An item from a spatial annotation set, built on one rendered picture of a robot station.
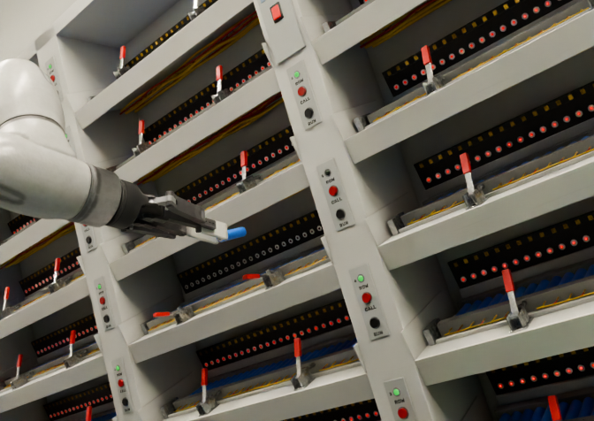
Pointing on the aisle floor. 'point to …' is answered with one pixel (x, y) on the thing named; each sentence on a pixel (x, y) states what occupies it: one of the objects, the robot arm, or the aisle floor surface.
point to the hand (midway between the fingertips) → (207, 229)
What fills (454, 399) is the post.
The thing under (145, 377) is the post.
